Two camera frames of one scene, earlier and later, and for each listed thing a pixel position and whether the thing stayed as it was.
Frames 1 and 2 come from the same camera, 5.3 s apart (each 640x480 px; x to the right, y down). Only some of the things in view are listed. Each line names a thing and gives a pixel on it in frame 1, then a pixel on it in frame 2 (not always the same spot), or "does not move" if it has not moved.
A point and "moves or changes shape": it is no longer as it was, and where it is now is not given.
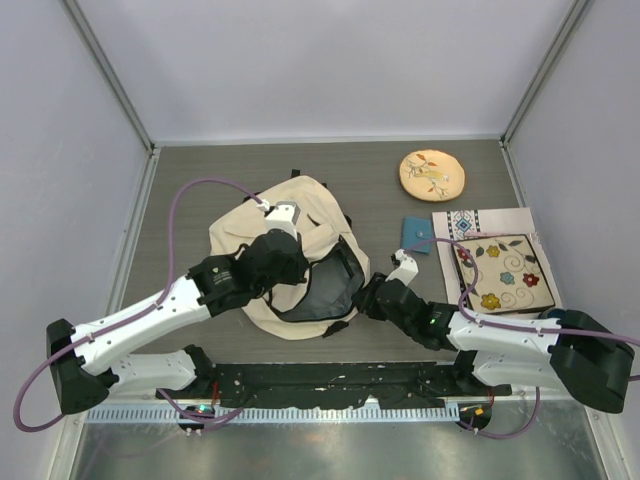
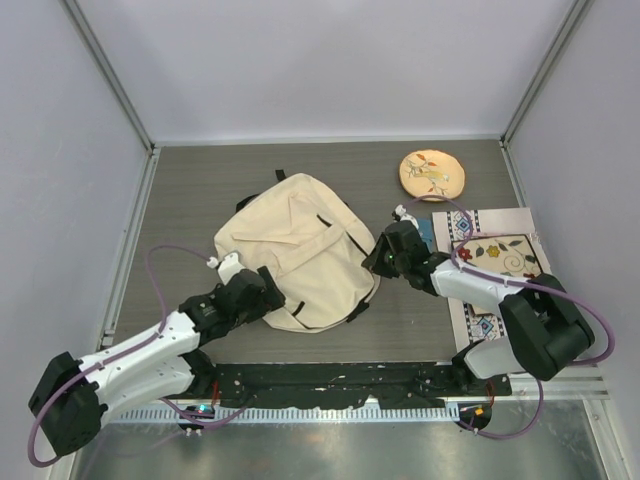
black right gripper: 365,300 -> 374,263
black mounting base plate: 343,384 does not move
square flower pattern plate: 510,276 does not move
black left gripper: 298,274 -> 276,296
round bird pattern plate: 432,175 does not move
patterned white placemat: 485,222 does not move
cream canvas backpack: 322,302 moves or changes shape
